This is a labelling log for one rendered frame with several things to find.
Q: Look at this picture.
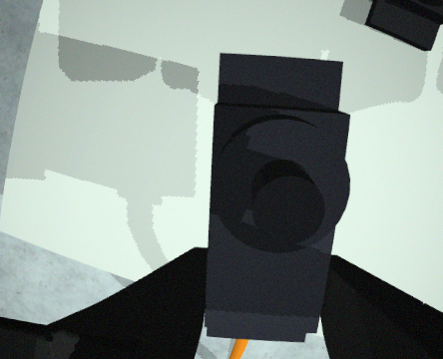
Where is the white rectangular block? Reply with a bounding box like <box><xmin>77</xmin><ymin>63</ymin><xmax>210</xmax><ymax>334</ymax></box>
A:
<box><xmin>0</xmin><ymin>0</ymin><xmax>443</xmax><ymax>312</ymax></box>

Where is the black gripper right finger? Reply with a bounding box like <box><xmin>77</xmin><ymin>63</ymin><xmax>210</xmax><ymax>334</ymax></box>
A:
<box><xmin>320</xmin><ymin>255</ymin><xmax>443</xmax><ymax>359</ymax></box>

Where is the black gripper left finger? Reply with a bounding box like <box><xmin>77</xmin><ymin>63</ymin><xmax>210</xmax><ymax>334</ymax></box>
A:
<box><xmin>0</xmin><ymin>246</ymin><xmax>207</xmax><ymax>359</ymax></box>

